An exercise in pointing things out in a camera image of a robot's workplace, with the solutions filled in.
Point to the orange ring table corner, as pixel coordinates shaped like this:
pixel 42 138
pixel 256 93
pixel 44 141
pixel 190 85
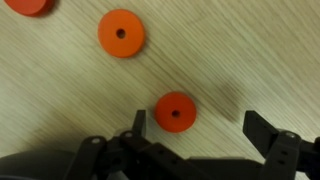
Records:
pixel 31 8

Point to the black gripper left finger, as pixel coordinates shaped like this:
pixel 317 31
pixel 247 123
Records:
pixel 131 154

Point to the black bowl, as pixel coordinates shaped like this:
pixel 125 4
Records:
pixel 35 165

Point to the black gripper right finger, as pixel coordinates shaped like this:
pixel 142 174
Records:
pixel 284 151

